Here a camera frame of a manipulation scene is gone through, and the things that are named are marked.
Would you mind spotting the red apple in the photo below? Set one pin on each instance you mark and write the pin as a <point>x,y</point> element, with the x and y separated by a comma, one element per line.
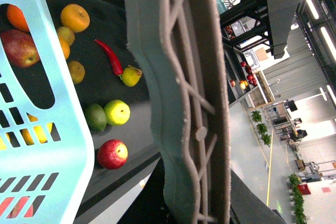
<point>113,154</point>
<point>20,48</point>

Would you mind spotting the pink peach front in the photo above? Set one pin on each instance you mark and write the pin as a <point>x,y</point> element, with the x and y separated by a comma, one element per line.
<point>17,209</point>

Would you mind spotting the green lime front right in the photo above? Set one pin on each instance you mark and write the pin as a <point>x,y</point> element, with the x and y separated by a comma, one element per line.
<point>95,117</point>

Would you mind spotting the grey basket handle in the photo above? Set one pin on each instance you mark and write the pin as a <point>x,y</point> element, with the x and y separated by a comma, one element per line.
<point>178,45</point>

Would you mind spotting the yellow orange apple front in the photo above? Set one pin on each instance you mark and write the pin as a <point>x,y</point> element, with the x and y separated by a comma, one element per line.
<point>65,47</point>

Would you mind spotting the brown kiwi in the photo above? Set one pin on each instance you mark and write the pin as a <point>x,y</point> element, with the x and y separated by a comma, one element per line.
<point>77,71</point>
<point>67,34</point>

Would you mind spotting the brown kiwi lower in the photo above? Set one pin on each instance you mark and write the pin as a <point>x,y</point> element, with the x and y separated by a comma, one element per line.
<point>77,71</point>

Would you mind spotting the bright green apple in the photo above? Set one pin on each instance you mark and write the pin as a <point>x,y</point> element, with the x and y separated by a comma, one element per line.
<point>117,112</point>

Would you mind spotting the red apple front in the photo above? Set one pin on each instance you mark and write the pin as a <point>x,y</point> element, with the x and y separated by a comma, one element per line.
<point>113,154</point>

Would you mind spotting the light blue shopping basket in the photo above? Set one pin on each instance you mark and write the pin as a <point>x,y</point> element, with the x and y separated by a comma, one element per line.
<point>54,175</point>

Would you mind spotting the yellow green pear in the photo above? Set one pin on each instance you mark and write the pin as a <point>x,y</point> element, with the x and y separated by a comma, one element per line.
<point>131,76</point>

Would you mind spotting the yellow orange apple back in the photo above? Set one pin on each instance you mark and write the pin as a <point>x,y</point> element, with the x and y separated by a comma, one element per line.
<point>75,17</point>

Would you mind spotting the yellow lemon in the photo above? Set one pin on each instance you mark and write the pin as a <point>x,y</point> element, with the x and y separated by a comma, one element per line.
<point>37,130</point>

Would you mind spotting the brown kiwi upper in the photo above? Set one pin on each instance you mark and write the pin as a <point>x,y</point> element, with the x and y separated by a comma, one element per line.
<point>67,34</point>

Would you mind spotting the red chili pepper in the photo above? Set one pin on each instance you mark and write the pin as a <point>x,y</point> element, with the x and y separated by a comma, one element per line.
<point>114,60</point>

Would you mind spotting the yellow orange apple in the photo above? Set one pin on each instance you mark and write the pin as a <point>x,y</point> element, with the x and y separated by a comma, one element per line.
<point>65,47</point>
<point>75,17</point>

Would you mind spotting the red apple middle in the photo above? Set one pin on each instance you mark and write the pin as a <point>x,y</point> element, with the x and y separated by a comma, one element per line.
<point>20,48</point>

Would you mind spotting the black fruit shelf frame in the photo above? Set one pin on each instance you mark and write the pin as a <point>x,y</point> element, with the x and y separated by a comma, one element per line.
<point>109,24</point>

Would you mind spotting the small orange mandarin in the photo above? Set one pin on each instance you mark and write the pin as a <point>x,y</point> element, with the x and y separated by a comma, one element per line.
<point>16,17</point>

